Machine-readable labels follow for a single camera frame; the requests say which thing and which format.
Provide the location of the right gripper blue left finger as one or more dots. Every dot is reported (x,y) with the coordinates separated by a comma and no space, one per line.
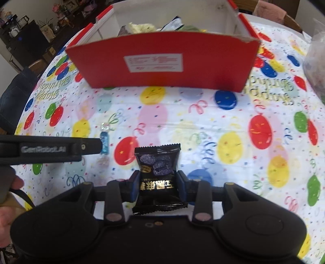
(133,186)

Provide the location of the red cardboard box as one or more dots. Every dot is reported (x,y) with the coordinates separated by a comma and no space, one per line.
(220,57)

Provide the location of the cream snack packet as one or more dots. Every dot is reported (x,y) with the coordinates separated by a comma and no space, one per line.
(141,28)

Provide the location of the dark side cabinet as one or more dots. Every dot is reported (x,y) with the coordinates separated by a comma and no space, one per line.
(24,40)

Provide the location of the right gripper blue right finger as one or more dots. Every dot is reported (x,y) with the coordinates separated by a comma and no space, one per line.
(182,185)

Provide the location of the balloon birthday tablecloth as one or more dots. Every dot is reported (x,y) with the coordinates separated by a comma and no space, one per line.
(269,138)

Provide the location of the clear plastic jar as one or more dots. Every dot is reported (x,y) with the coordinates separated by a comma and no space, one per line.
(314,63)

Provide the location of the black chocolate wedge packet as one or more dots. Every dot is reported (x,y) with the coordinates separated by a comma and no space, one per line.
(123,31)

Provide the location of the green wafer packet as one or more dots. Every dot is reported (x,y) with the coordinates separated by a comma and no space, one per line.
(189,28)

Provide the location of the blue white snack packet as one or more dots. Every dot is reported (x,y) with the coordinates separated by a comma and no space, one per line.
(174,25)

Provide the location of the dark jeans on chair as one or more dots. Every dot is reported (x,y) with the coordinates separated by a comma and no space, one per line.
(14,99)

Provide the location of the pink cloth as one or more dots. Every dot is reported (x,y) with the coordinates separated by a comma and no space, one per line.
(270,12)

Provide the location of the black plum candy packet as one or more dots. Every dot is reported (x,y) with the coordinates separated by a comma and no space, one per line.
(158,190)

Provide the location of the wooden chair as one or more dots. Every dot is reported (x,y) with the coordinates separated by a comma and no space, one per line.
(249,6)

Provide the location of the blue candy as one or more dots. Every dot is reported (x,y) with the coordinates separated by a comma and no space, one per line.
(104,137)

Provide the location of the person left hand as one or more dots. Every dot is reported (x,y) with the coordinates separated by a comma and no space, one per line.
(9,211)

